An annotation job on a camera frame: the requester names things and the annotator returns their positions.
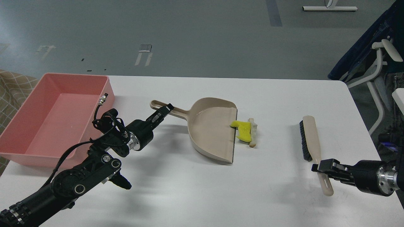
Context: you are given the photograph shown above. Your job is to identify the beige checkered cloth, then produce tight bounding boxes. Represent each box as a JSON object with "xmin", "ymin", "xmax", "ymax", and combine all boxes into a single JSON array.
[{"xmin": 0, "ymin": 69, "xmax": 39, "ymax": 175}]

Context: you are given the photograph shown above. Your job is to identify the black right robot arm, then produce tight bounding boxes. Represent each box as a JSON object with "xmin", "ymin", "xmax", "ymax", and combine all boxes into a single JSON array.
[{"xmin": 311, "ymin": 133, "xmax": 403, "ymax": 196}]

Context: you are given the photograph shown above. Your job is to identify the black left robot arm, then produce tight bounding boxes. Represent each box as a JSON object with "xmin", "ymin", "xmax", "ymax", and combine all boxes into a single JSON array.
[{"xmin": 1, "ymin": 93, "xmax": 174, "ymax": 227}]

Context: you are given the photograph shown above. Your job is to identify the beige plastic dustpan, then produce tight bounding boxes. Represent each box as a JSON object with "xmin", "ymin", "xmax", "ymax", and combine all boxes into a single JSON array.
[{"xmin": 169, "ymin": 97, "xmax": 238, "ymax": 164}]

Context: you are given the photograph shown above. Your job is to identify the white table leg base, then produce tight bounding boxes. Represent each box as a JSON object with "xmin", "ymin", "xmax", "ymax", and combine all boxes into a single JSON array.
[{"xmin": 302, "ymin": 0, "xmax": 358, "ymax": 12}]

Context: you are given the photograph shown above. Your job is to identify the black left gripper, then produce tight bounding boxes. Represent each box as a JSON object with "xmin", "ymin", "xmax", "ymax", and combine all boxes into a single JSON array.
[{"xmin": 126, "ymin": 103, "xmax": 174, "ymax": 151}]

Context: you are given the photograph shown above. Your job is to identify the beige hand brush black bristles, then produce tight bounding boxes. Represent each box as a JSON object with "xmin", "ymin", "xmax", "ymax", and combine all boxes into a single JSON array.
[{"xmin": 299, "ymin": 115, "xmax": 334, "ymax": 196}]

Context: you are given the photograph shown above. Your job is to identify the toy sandwich slice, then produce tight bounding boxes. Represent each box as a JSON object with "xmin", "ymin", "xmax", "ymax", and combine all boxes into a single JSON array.
[{"xmin": 248, "ymin": 118, "xmax": 258, "ymax": 148}]

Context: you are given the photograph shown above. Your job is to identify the yellow sponge piece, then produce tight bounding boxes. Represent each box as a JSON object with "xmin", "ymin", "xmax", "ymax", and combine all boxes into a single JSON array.
[{"xmin": 230, "ymin": 120, "xmax": 252, "ymax": 143}]

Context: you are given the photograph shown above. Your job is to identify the pink plastic bin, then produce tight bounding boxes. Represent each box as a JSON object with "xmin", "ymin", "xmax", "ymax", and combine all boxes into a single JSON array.
[{"xmin": 0, "ymin": 73, "xmax": 115, "ymax": 168}]

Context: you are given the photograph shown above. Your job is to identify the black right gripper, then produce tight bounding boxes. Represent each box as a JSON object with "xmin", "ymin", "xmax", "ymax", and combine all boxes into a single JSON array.
[{"xmin": 311, "ymin": 159, "xmax": 387, "ymax": 196}]

